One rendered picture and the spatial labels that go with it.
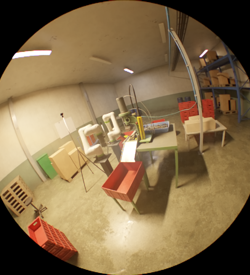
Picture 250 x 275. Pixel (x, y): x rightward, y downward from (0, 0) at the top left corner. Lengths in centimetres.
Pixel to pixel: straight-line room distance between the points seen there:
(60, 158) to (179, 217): 329
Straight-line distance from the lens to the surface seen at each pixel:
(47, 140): 530
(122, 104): 155
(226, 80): 626
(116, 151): 211
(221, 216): 188
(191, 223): 171
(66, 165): 339
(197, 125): 257
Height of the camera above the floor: 163
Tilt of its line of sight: 19 degrees down
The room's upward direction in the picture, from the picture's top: 20 degrees counter-clockwise
